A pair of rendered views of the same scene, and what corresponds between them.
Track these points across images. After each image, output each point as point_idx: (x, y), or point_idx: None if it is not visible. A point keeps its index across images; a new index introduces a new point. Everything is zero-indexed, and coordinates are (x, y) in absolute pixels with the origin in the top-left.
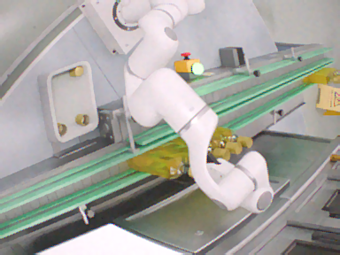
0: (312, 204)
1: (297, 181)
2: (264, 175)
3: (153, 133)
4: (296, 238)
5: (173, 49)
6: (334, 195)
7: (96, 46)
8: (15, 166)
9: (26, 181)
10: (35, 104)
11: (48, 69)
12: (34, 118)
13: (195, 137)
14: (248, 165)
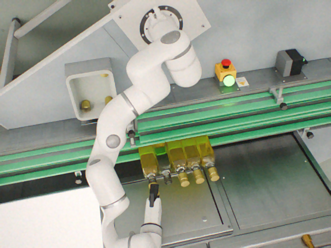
0: None
1: (238, 237)
2: None
3: (157, 132)
4: None
5: (113, 152)
6: None
7: (131, 46)
8: (39, 120)
9: (36, 144)
10: (64, 83)
11: (77, 60)
12: (63, 92)
13: (104, 214)
14: (133, 246)
